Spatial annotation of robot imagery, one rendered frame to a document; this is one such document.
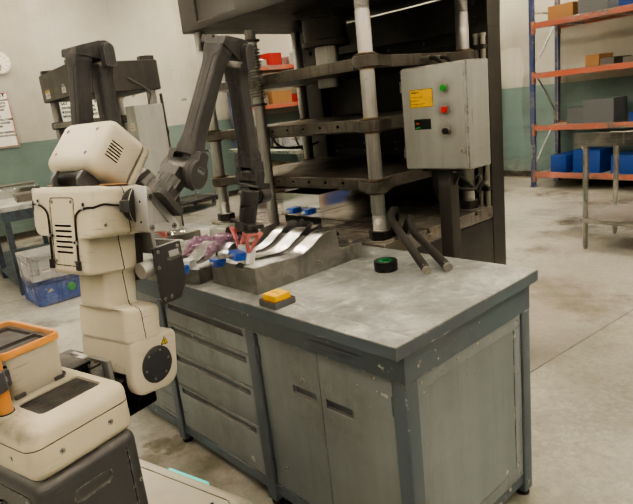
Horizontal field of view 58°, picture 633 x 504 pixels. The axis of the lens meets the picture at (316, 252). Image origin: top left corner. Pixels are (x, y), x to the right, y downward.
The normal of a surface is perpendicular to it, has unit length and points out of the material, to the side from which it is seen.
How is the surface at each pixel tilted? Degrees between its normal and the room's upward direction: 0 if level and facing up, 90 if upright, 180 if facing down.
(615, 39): 90
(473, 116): 90
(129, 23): 90
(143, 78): 90
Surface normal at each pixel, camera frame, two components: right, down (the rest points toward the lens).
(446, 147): -0.73, 0.25
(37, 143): 0.61, 0.13
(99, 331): -0.55, 0.13
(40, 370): 0.83, 0.08
